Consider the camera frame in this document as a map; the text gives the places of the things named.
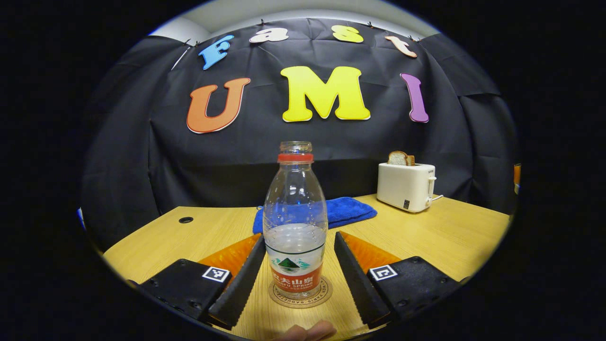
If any white toaster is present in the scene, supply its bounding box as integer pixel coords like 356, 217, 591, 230
377, 162, 437, 213

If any bread slice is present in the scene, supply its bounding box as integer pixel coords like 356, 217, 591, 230
388, 151, 416, 167

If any clear plastic water bottle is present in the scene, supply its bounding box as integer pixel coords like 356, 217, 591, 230
263, 141, 329, 300

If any round wooden coaster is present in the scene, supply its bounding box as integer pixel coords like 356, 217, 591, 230
268, 276, 333, 309

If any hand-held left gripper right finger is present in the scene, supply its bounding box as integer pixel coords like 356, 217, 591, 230
334, 231, 462, 330

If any blue folded towel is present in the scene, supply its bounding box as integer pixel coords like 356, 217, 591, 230
252, 197, 378, 234

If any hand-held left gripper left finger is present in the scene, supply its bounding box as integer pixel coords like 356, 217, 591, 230
137, 233, 267, 331

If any black backdrop cloth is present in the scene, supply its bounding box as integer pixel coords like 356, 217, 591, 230
80, 18, 519, 251

